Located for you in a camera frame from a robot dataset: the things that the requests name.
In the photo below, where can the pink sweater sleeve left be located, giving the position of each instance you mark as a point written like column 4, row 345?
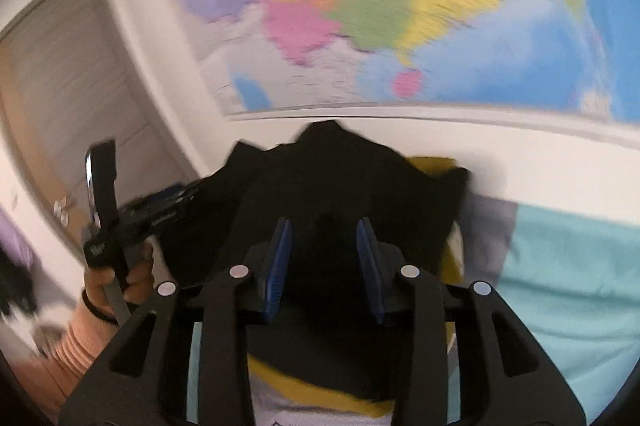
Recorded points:
column 49, row 380

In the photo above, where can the mustard folded garment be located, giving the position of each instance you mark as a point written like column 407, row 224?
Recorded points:
column 325, row 349

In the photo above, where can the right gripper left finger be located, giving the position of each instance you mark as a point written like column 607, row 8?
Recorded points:
column 181, row 359

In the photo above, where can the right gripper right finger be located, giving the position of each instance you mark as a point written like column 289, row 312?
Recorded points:
column 463, row 333

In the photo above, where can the wooden door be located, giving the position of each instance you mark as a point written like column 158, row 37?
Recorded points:
column 67, row 83

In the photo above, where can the teal grey bed sheet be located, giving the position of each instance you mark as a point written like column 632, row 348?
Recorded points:
column 573, row 281

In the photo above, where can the black coat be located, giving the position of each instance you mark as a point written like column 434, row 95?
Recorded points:
column 210, row 237

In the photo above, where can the person's left hand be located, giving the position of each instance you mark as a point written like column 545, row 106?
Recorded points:
column 139, row 282

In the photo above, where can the wall map poster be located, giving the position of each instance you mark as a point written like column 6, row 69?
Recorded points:
column 572, row 56

